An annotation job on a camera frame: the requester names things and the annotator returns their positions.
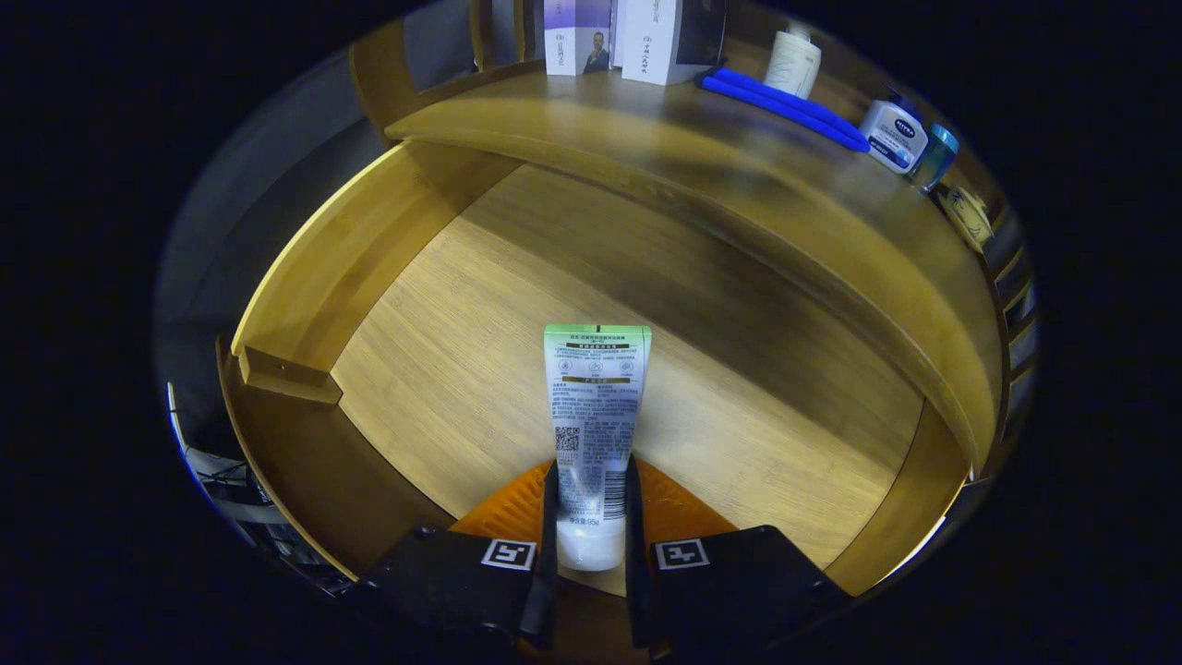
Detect brown wooden drawer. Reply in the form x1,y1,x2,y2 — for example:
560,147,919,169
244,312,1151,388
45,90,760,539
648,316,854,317
214,139,972,665

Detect white bottle with blue cap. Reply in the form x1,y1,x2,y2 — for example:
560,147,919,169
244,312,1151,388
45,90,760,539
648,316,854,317
859,90,929,175

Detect brown wooden countertop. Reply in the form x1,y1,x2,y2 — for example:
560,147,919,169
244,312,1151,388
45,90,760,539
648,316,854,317
383,69,1006,472

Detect thick white book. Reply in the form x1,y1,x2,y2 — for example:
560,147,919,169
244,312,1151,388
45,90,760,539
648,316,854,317
614,0,728,87

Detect brown wooden cabinet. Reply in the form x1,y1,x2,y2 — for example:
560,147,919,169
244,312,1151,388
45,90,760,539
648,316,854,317
349,0,1040,490

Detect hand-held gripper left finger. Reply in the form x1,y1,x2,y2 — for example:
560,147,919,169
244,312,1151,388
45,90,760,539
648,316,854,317
356,459,561,665

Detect white and green tube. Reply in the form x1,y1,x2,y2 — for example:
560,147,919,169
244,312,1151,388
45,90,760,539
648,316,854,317
543,323,653,572

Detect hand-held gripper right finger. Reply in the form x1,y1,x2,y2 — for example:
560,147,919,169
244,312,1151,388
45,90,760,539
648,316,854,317
624,457,855,661

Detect purple book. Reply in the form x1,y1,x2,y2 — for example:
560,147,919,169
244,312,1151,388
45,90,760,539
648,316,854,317
543,0,615,77

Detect teal bottle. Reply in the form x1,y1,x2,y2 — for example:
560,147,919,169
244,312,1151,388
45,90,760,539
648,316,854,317
910,123,960,195

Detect blue folded cloth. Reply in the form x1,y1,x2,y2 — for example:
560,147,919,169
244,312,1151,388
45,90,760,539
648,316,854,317
695,66,871,153

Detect beige lidded teacup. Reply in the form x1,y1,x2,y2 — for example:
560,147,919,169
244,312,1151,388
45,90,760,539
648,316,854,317
937,183,996,255

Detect black floor cables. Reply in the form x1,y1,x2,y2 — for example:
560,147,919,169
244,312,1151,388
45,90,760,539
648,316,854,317
171,434,352,597

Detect white pump bottle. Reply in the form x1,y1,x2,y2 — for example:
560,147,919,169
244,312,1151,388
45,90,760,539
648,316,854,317
763,23,823,100

